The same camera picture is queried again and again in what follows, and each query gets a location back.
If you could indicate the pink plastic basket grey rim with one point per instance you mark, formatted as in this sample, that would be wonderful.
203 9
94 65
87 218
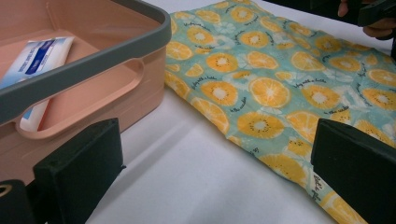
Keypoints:
137 87

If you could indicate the white blue tube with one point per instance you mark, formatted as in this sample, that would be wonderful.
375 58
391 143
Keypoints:
40 57

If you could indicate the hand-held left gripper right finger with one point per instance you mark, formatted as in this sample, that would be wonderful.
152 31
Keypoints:
358 168

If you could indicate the orange slice print fabric bag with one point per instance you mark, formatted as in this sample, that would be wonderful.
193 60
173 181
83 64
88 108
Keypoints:
267 90

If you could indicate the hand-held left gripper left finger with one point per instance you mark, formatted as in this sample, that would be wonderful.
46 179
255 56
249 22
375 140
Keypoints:
77 168

